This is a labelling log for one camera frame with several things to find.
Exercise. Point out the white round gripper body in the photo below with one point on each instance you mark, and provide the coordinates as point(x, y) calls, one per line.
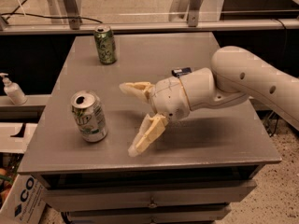
point(169, 97)

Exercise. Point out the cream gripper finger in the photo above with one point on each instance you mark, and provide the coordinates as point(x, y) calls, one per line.
point(151, 129)
point(140, 90)

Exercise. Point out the white green 7up can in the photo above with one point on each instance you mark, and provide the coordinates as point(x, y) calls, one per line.
point(88, 114)

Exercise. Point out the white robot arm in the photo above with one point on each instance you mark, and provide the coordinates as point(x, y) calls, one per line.
point(235, 75)

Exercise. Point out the green soda can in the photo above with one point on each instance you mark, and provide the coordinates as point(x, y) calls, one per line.
point(105, 44)

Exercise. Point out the dark blue snack bar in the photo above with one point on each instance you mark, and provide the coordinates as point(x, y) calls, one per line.
point(181, 72)

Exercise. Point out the grey drawer cabinet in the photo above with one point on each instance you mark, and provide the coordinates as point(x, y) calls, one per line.
point(190, 174)

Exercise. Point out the grey metal railing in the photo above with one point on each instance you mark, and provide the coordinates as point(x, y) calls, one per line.
point(36, 17)

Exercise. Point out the white pump lotion bottle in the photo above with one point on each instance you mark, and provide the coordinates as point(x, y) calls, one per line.
point(13, 91)

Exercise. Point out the white tissue box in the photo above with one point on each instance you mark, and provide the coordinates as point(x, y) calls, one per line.
point(15, 137)

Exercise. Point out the white cardboard box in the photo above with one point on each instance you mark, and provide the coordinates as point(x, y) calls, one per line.
point(23, 204)

